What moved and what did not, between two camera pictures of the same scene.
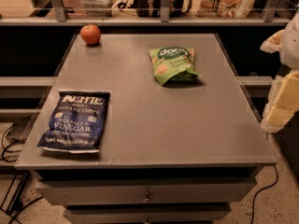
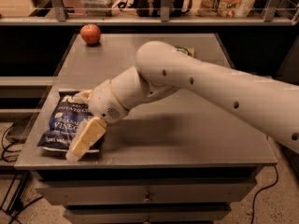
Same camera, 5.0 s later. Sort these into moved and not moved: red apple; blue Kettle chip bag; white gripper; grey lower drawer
Moved: white gripper
Not moved: blue Kettle chip bag; red apple; grey lower drawer
